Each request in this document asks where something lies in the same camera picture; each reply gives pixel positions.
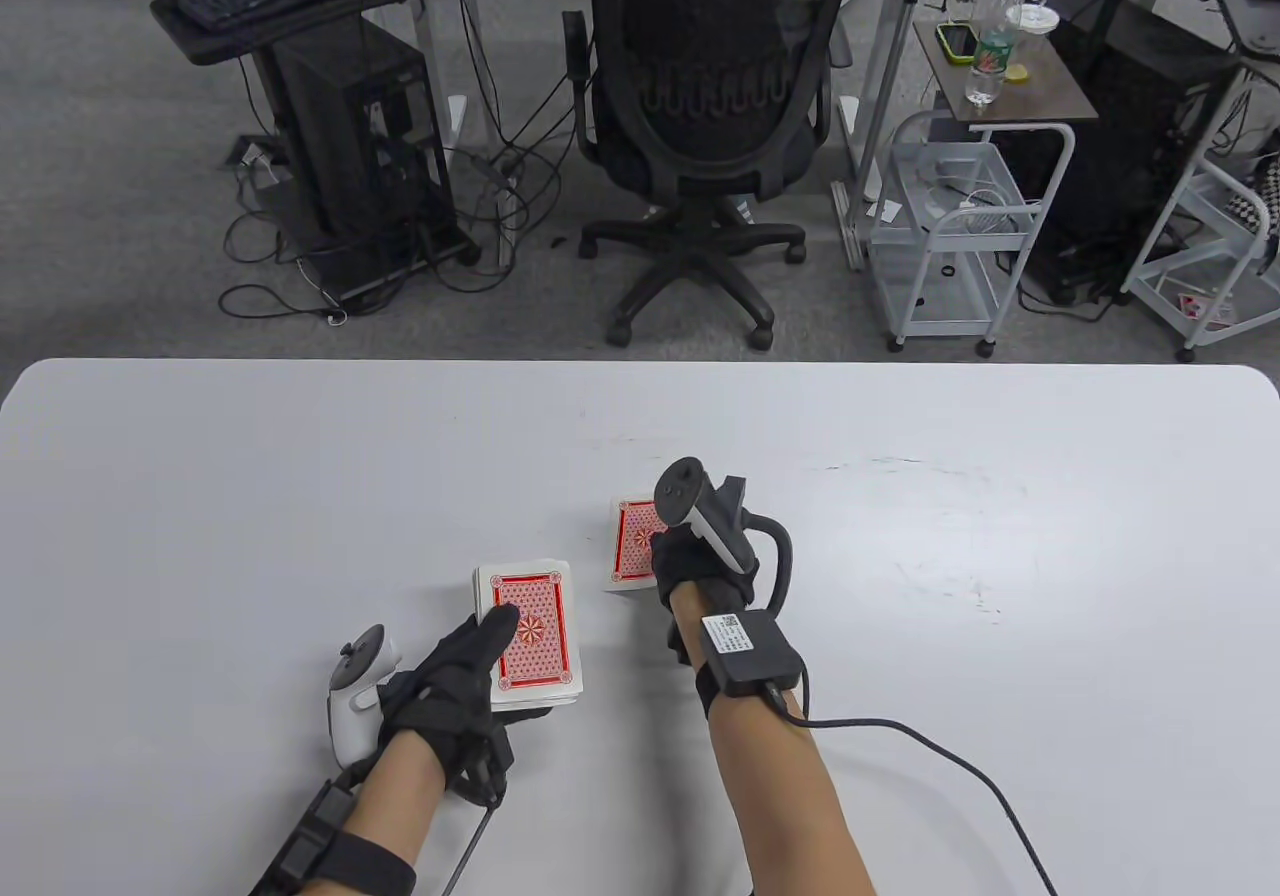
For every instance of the person's left hand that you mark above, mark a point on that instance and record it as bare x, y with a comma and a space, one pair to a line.
440, 706

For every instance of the person's right hand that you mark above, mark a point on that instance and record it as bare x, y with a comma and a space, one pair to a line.
675, 556

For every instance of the red-backed playing card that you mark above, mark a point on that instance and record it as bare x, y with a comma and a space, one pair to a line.
632, 546

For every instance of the deck of red playing cards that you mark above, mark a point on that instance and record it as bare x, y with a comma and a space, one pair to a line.
540, 636

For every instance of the person's left forearm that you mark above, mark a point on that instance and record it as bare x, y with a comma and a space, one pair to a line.
400, 786

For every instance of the person's right forearm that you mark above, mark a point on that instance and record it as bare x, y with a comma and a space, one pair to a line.
790, 806

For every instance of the white VR controller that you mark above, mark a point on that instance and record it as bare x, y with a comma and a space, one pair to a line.
725, 536
350, 726

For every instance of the black mesh office chair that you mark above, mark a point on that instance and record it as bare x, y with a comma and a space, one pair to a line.
700, 151

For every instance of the white paper slip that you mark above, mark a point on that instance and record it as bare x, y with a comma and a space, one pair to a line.
885, 208

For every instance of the black computer tower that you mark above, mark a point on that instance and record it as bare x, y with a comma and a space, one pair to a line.
350, 136

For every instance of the white red-print packet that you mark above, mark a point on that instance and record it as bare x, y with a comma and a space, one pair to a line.
1195, 308

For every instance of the grey floor power socket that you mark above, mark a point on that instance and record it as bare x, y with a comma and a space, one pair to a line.
255, 151

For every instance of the green case phone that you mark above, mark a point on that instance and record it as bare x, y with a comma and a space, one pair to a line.
958, 44

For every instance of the clear bottle green label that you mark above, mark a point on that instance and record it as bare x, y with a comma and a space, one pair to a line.
990, 56

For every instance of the brown top side table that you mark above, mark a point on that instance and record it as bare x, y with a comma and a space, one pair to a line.
1050, 86

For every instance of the clear plastic cup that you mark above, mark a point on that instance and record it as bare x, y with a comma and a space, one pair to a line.
1035, 18

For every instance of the black white checkered cloth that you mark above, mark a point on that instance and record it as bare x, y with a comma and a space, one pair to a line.
1262, 201

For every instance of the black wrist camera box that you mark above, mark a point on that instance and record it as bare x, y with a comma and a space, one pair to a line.
750, 651
310, 836

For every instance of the aluminium frame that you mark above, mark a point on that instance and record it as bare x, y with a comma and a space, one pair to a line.
851, 226

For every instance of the white desk leg frame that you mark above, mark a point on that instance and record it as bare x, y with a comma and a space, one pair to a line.
427, 46

